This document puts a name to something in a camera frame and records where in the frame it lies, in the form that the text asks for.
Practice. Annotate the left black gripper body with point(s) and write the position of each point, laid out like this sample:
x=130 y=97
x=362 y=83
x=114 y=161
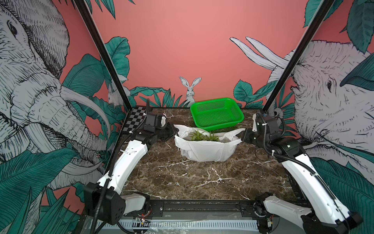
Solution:
x=165 y=133

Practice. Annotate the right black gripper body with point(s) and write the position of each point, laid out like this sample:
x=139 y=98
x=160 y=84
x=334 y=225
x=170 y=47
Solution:
x=251 y=137

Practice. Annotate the yellow pineapple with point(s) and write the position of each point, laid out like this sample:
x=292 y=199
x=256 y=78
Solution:
x=197 y=136

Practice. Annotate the white plastic bag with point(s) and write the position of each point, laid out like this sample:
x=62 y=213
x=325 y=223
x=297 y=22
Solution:
x=206 y=150

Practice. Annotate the green pineapple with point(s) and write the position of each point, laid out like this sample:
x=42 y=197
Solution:
x=212 y=137

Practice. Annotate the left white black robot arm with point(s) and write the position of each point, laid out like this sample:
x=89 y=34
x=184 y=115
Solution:
x=102 y=199

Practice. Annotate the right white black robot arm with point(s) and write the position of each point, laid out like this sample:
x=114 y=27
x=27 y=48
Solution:
x=326 y=214

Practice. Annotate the black white checkerboard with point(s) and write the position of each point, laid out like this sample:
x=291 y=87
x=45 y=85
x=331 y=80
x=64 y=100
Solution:
x=134 y=119

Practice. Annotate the green plastic basket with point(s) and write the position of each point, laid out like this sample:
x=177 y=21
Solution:
x=216 y=114

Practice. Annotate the white ruler strip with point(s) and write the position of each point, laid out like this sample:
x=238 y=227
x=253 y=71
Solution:
x=242 y=225

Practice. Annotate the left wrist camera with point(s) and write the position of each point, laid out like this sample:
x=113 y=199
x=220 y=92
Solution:
x=153 y=122

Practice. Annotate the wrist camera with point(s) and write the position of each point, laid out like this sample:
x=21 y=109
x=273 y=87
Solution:
x=153 y=122
x=269 y=124

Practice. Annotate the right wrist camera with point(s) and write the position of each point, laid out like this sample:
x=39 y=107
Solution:
x=269 y=124

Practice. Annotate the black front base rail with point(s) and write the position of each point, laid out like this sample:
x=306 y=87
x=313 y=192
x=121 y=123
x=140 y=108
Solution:
x=245 y=208

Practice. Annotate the right black frame post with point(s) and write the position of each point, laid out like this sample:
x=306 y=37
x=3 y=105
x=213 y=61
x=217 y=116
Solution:
x=314 y=25

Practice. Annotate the black frame post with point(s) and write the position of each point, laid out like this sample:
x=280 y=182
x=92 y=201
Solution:
x=90 y=24
x=314 y=25

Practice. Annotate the left black frame post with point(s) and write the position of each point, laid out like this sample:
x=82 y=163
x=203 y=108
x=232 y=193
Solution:
x=90 y=24

